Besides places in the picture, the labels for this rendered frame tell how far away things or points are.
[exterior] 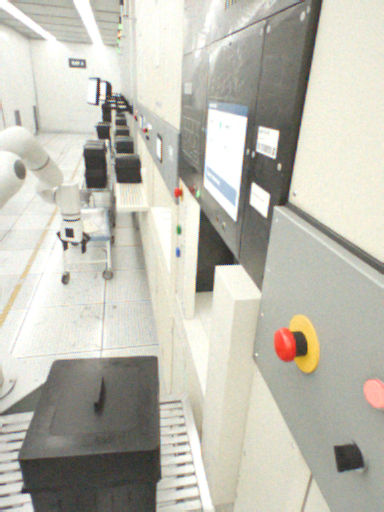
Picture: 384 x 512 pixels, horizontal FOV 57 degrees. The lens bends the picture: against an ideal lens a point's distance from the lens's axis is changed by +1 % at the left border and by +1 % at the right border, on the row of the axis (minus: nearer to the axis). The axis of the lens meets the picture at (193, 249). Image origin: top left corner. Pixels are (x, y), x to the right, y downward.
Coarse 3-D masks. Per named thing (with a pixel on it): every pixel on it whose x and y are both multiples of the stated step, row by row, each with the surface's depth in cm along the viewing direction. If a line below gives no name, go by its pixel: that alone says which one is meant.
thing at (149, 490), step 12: (60, 492) 77; (72, 492) 77; (84, 492) 77; (96, 492) 78; (108, 492) 78; (120, 492) 79; (132, 492) 79; (144, 492) 80; (156, 492) 81; (36, 504) 77; (48, 504) 78; (60, 504) 78; (72, 504) 79; (84, 504) 79; (96, 504) 80; (108, 504) 80; (120, 504) 81; (132, 504) 81; (144, 504) 81; (156, 504) 83
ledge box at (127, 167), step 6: (120, 156) 354; (126, 156) 355; (132, 156) 356; (138, 156) 361; (114, 162) 368; (120, 162) 349; (126, 162) 350; (132, 162) 351; (138, 162) 352; (120, 168) 351; (126, 168) 351; (132, 168) 352; (138, 168) 353; (120, 174) 354; (126, 174) 355; (132, 174) 356; (138, 174) 357; (120, 180) 357; (126, 180) 357; (132, 180) 358; (138, 180) 359
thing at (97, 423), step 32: (64, 384) 88; (96, 384) 88; (128, 384) 89; (32, 416) 80; (64, 416) 80; (96, 416) 80; (128, 416) 80; (160, 416) 92; (32, 448) 73; (64, 448) 73; (96, 448) 73; (128, 448) 73; (32, 480) 73; (64, 480) 74; (96, 480) 75; (128, 480) 76; (160, 480) 78
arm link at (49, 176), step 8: (48, 160) 127; (40, 168) 125; (48, 168) 128; (56, 168) 132; (40, 176) 129; (48, 176) 130; (56, 176) 133; (40, 184) 137; (48, 184) 134; (56, 184) 135; (40, 192) 143; (48, 192) 148; (48, 200) 149
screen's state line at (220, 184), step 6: (210, 168) 86; (210, 174) 87; (216, 174) 81; (210, 180) 87; (216, 180) 81; (222, 180) 77; (216, 186) 82; (222, 186) 77; (228, 186) 72; (222, 192) 77; (228, 192) 73; (234, 192) 69; (228, 198) 73; (234, 198) 69; (234, 204) 69
